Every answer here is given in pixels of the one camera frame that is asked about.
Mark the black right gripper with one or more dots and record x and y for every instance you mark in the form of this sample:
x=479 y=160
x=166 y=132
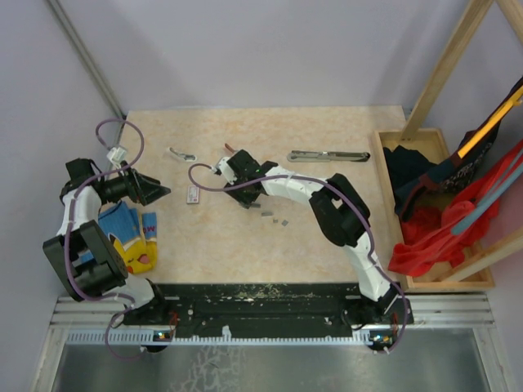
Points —
x=244 y=200

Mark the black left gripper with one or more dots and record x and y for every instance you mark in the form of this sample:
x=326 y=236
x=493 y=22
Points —
x=142 y=188

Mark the black grey large stapler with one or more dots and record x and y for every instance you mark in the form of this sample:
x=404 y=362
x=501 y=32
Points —
x=299 y=156

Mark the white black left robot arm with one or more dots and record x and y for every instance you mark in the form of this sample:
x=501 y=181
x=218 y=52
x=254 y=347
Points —
x=84 y=259

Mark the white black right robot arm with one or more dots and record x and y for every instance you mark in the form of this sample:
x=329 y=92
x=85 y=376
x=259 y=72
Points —
x=342 y=215

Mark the blue yellow cartoon cloth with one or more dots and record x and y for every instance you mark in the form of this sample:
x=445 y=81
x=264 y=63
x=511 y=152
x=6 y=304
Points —
x=134 y=235

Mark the red white staple box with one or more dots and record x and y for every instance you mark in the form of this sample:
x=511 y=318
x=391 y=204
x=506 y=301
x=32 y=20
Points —
x=193 y=195

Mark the red cloth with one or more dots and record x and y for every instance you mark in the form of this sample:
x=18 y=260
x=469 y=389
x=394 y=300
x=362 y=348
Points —
x=462 y=223

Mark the wooden tray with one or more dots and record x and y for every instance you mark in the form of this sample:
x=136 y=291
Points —
x=430 y=143

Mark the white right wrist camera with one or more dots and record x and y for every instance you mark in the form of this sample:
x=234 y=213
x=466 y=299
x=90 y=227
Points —
x=224 y=169

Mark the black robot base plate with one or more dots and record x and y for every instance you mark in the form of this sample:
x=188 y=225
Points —
x=266 y=310

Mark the aluminium rail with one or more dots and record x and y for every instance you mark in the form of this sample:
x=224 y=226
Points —
x=90 y=323

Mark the wooden frame beam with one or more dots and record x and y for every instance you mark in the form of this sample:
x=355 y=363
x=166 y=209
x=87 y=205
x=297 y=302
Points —
x=471 y=19

